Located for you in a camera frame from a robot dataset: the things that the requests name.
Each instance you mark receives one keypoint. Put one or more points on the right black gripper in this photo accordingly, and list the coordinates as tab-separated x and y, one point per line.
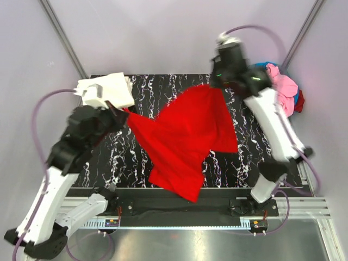
214	84

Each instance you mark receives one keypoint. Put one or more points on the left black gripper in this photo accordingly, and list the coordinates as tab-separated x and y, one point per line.
120	117

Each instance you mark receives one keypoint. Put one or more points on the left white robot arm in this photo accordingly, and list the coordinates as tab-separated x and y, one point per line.
43	233

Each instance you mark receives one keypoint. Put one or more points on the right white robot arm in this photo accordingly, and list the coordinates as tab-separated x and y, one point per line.
254	86

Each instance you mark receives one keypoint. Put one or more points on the folded white t-shirt stack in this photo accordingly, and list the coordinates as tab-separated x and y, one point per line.
117	86

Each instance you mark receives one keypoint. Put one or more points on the blue t-shirt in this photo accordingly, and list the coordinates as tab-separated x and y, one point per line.
296	97

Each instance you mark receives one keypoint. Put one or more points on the pink t-shirt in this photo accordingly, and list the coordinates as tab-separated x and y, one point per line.
287	89

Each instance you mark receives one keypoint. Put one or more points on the dark red t-shirt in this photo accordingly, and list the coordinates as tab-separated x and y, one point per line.
300	102

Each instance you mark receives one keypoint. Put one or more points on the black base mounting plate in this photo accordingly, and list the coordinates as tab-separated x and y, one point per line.
161	204

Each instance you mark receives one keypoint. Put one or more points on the left small circuit board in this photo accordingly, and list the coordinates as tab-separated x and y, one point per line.
112	223

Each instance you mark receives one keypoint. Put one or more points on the small circuit board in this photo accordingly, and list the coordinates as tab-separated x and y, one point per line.
112	223
260	224

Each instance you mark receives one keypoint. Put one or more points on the right small circuit board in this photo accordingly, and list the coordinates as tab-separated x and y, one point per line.
260	224

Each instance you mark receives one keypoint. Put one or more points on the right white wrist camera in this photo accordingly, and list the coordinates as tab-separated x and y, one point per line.
225	42

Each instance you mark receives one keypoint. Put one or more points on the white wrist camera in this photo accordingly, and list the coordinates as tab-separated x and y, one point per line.
225	42
92	95

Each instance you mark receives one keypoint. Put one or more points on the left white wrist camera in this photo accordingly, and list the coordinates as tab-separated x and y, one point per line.
92	95

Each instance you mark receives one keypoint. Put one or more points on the right aluminium frame post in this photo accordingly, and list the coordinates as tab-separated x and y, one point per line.
308	22

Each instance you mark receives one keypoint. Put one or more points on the aluminium frame post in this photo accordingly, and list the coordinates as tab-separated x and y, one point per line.
308	22
50	13

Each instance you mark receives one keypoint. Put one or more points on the slotted grey cable duct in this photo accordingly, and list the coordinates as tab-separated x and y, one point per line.
152	223

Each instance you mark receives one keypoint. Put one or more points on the left aluminium frame post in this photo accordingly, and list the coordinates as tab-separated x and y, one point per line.
50	13

